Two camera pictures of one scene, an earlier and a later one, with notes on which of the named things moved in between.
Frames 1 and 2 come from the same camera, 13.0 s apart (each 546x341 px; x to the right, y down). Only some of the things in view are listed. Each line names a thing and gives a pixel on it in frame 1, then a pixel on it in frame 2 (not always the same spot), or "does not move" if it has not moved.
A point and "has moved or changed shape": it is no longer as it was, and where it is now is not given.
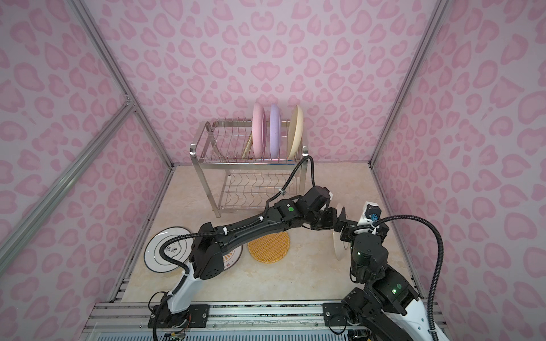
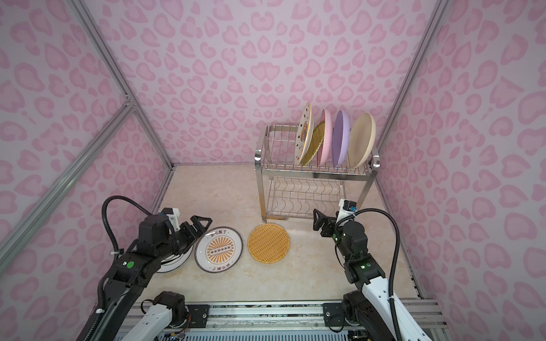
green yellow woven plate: [249, 145] -> [316, 139]
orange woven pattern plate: [270, 248] does not move
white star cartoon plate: [341, 246] has moved or changed shape
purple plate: [275, 131] -> [340, 138]
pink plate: [259, 131] -> [324, 152]
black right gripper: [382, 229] -> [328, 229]
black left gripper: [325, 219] -> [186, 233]
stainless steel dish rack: [234, 179] -> [288, 191]
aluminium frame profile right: [438, 17] does not move
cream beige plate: [296, 133] -> [362, 138]
